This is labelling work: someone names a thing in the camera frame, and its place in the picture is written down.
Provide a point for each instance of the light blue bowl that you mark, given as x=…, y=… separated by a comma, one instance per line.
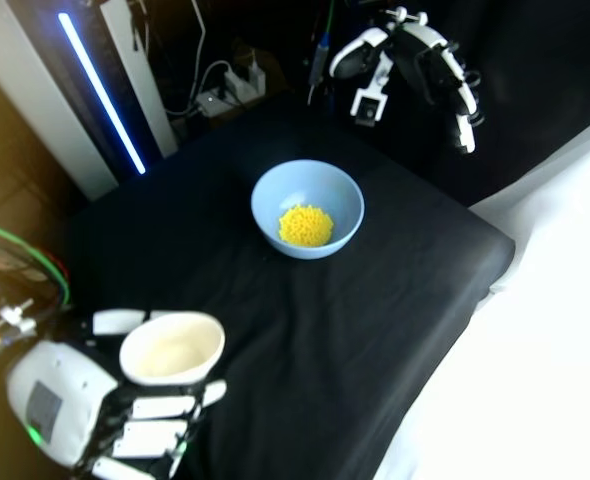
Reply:
x=315, y=185

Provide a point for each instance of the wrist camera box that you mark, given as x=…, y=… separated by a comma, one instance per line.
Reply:
x=370, y=107

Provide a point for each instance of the white power strip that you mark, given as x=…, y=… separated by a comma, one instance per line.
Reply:
x=235, y=82

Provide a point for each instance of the white plug with blue tip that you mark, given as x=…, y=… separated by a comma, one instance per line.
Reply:
x=320, y=65

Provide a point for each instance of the white cup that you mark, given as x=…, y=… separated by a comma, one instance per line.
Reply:
x=175, y=350

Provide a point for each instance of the yellow corn kernels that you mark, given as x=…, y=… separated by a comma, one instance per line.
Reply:
x=306, y=226

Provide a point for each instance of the black backdrop cloth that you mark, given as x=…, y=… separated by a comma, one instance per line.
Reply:
x=550, y=50

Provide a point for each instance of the white backdrop sheet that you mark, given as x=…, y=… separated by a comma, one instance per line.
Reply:
x=525, y=325

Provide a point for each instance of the black table cloth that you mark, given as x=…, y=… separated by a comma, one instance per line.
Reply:
x=325, y=350

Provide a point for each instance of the blue LED strip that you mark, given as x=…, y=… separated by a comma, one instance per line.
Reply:
x=100, y=95

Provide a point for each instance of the white tower with black panel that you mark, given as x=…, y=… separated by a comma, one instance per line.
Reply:
x=25, y=75

